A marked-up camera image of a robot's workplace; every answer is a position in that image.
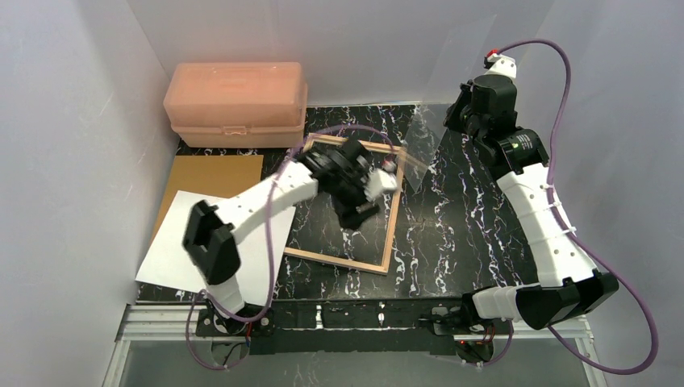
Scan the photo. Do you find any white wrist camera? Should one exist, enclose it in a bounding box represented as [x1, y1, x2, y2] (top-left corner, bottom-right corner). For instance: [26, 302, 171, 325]
[364, 160, 398, 202]
[483, 49, 517, 81]

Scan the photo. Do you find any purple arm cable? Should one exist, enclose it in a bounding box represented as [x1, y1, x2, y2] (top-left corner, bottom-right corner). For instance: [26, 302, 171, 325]
[185, 123, 402, 372]
[483, 38, 659, 376]

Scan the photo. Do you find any white-backed printed photo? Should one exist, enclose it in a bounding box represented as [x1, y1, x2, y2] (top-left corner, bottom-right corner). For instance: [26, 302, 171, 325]
[136, 189, 297, 310]

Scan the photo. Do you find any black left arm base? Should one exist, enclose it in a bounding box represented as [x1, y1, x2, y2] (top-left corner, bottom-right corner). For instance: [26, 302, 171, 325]
[194, 301, 275, 339]

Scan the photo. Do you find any aluminium front rail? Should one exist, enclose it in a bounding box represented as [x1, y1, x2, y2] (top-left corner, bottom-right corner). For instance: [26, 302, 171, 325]
[116, 302, 595, 343]

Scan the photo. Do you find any pink plastic storage box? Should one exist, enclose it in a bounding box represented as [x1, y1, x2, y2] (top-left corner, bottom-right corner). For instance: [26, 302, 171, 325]
[163, 62, 308, 148]

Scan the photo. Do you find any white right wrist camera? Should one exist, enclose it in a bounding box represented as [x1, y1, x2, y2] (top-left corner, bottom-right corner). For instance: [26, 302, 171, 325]
[483, 49, 517, 81]

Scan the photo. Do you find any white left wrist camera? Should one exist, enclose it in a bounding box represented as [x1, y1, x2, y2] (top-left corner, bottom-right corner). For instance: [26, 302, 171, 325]
[364, 160, 398, 202]

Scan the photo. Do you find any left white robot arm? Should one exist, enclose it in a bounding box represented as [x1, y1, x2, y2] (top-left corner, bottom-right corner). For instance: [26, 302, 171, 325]
[182, 139, 398, 323]

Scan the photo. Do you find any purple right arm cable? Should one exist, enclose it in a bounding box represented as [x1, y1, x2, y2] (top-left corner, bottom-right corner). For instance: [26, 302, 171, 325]
[483, 38, 659, 376]

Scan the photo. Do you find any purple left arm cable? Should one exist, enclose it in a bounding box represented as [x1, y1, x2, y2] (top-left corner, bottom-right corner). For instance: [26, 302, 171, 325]
[185, 123, 402, 372]

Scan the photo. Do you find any light wooden picture frame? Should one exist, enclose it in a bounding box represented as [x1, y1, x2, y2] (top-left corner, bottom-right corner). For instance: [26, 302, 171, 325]
[284, 134, 406, 275]

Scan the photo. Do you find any brown cardboard backing board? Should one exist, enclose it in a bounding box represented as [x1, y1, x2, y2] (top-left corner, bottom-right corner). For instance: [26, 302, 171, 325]
[152, 155, 263, 236]

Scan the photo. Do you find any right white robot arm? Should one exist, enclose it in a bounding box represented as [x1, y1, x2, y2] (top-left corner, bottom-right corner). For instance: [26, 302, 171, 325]
[444, 74, 619, 330]

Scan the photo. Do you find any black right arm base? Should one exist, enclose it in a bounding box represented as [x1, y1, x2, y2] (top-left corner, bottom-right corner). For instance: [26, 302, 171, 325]
[425, 306, 511, 340]

